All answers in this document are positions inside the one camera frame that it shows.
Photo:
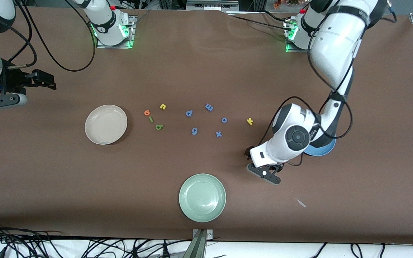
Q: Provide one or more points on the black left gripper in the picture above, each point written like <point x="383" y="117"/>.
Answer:
<point x="247" y="152"/>

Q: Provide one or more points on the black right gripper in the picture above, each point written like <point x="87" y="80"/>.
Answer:
<point x="14" y="77"/>

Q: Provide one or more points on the yellow foam letter k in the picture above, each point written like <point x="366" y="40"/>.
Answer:
<point x="250" y="121"/>

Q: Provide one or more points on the beige round plate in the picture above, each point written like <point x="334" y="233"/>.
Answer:
<point x="106" y="124"/>

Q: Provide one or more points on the green foam letter b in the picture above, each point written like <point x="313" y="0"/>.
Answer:
<point x="157" y="127"/>

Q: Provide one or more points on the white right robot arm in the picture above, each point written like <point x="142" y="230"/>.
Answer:
<point x="108" y="25"/>

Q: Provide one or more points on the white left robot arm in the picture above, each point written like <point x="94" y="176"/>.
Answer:
<point x="335" y="43"/>

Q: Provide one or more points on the blue foam letter x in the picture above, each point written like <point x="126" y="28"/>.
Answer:
<point x="219" y="134"/>

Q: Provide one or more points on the blue foam letter g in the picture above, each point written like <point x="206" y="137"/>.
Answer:
<point x="194" y="133"/>

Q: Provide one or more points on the blue foam letter m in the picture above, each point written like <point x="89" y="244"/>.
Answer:
<point x="209" y="107"/>

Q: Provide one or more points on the green round plate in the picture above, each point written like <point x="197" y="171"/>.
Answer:
<point x="202" y="197"/>

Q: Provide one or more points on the blue round plate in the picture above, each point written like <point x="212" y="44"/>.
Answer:
<point x="321" y="151"/>

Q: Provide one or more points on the small white paper scrap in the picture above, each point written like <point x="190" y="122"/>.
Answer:
<point x="300" y="202"/>

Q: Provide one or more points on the blue foam letter p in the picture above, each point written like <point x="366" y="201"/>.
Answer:
<point x="187" y="114"/>

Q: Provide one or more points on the brown table cover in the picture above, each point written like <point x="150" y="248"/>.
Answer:
<point x="206" y="71"/>

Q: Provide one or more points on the orange background object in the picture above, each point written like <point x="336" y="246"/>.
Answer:
<point x="281" y="3"/>

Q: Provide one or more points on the silver metal box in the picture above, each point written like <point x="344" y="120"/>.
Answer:
<point x="210" y="5"/>

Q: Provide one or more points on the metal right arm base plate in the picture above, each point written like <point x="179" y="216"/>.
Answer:
<point x="115" y="47"/>

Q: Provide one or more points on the metal table edge bracket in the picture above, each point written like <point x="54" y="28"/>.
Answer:
<point x="199" y="247"/>

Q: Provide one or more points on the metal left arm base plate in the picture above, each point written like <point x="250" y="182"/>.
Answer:
<point x="290" y="50"/>

